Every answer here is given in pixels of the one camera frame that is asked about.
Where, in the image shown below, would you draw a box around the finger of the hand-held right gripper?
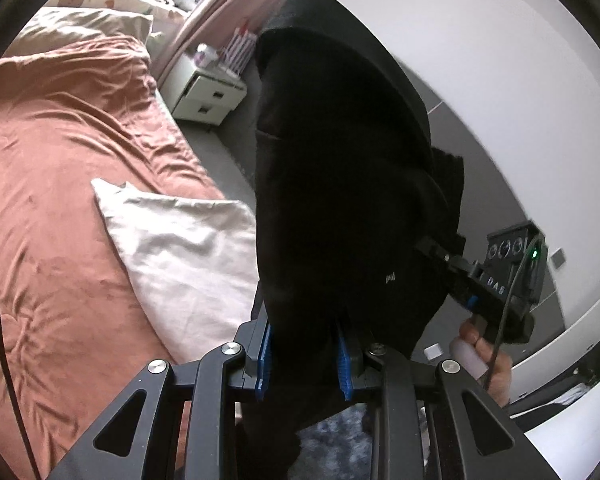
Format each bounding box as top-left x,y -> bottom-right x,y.
415,237 -> 476,277

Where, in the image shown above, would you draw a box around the pink curtain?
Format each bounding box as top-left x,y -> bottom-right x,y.
160,0 -> 301,86

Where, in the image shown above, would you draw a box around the white pillow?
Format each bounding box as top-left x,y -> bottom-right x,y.
91,178 -> 261,363

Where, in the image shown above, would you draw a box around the black garment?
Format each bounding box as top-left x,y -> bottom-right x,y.
240,0 -> 466,480

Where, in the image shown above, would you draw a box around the rust orange bed sheet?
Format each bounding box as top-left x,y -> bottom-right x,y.
0,35 -> 261,480

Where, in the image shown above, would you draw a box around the patterned window bench cushion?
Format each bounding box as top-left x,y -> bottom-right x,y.
55,0 -> 186,26

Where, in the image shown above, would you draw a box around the person's right hand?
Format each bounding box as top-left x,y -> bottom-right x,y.
452,320 -> 514,407

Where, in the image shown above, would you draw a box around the small items on nightstand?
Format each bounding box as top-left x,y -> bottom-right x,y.
195,44 -> 221,68

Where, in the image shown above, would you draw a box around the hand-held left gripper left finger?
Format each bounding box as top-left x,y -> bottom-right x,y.
47,320 -> 274,480

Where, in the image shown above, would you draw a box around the striped gift bag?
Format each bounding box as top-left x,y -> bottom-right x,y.
225,20 -> 258,73

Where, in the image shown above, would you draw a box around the blue shaggy rug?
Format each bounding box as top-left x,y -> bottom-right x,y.
295,400 -> 376,480

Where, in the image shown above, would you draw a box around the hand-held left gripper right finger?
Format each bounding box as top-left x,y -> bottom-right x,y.
335,321 -> 556,480

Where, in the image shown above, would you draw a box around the white nightstand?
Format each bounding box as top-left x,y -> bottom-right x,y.
172,55 -> 248,126

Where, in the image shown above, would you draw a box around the beige pillow at headboard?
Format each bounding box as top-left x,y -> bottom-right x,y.
17,7 -> 153,56

